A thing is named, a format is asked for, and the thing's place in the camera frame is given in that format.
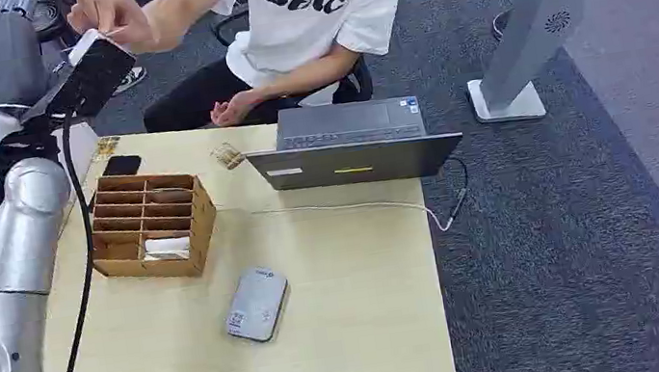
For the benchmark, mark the person's right hand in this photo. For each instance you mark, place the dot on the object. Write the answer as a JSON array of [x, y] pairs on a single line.
[[112, 15]]

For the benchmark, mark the person's left hand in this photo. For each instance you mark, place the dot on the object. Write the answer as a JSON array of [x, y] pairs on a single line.
[[232, 109]]

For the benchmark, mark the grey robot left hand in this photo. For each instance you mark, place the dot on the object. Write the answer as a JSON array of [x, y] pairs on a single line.
[[5, 59]]

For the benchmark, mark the small brown striped tag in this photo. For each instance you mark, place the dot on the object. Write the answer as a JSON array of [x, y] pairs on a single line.
[[228, 155]]

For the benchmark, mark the person's shoe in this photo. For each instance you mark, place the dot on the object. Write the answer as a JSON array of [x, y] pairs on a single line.
[[129, 79]]

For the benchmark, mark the black phone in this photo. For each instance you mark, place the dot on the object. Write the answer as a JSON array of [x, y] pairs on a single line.
[[122, 165]]

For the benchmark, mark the person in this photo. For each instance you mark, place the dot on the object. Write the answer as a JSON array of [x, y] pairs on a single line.
[[312, 13]]

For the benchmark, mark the grey laptop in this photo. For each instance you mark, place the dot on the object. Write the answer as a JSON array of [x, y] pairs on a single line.
[[354, 152]]

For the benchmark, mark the golden sticker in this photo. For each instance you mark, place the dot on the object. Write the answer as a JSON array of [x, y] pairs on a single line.
[[106, 148]]

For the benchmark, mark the wooden card box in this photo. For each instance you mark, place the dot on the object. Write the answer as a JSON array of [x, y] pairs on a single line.
[[148, 226]]

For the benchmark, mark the white card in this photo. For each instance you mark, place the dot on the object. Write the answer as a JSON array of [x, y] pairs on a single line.
[[167, 247]]

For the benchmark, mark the grey flat card reader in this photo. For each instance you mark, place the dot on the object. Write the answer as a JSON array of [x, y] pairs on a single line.
[[256, 304]]

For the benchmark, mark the grey stand with white base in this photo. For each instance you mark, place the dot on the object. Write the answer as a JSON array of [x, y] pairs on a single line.
[[529, 21]]

